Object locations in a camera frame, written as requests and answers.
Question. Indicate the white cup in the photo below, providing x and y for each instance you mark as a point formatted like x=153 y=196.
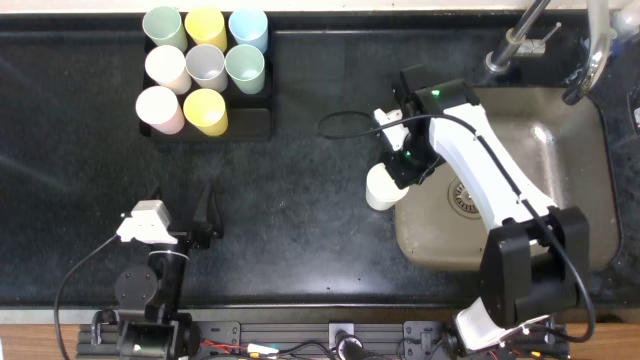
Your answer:
x=380 y=192
x=166 y=66

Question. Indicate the green cup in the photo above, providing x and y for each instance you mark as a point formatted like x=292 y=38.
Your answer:
x=245 y=66
x=164 y=25

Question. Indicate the black tray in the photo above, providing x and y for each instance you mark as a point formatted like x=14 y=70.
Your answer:
x=250 y=120

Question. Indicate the yellow cup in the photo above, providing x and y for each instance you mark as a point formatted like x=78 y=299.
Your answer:
x=205 y=26
x=205 y=110

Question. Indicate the steel sink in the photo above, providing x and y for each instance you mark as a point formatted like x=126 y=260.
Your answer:
x=575 y=175

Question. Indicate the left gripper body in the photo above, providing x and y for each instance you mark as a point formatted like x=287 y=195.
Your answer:
x=197 y=237

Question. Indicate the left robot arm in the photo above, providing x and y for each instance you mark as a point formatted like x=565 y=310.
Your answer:
x=167 y=280

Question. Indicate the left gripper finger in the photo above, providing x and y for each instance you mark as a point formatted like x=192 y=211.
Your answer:
x=156 y=194
x=209 y=210

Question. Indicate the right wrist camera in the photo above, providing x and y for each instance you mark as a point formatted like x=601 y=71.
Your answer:
x=392 y=132

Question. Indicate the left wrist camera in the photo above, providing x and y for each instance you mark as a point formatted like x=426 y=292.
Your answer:
x=145 y=222

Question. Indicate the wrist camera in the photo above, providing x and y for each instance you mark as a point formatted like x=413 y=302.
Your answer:
x=145 y=222
x=392 y=132

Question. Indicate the steel tap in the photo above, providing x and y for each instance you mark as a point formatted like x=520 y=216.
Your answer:
x=597 y=50

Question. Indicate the pink cup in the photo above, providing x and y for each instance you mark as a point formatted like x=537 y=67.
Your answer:
x=157 y=107

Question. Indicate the mounting rail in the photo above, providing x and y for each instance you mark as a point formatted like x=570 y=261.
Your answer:
x=310 y=340

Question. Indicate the blue cup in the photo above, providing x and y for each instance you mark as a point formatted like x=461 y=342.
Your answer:
x=248 y=26

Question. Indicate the grey cup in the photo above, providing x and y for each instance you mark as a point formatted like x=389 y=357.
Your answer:
x=206 y=65

